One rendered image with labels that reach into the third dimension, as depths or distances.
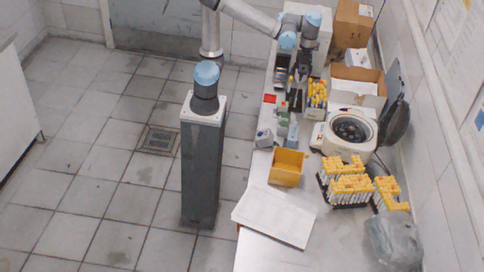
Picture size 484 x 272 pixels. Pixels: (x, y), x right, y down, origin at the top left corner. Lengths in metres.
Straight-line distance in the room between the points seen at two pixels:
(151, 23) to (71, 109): 1.04
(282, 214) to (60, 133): 2.11
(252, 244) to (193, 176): 0.81
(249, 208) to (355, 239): 0.42
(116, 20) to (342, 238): 2.98
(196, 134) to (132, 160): 1.07
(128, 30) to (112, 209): 1.84
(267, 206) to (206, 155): 0.60
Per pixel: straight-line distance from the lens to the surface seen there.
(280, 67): 2.40
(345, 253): 1.68
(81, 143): 3.27
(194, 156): 2.20
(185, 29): 3.87
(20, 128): 3.07
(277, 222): 1.67
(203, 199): 2.46
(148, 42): 4.06
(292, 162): 1.87
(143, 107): 3.50
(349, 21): 2.71
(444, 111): 1.66
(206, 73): 1.93
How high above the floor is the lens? 2.24
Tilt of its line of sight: 43 degrees down
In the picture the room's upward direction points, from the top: 7 degrees clockwise
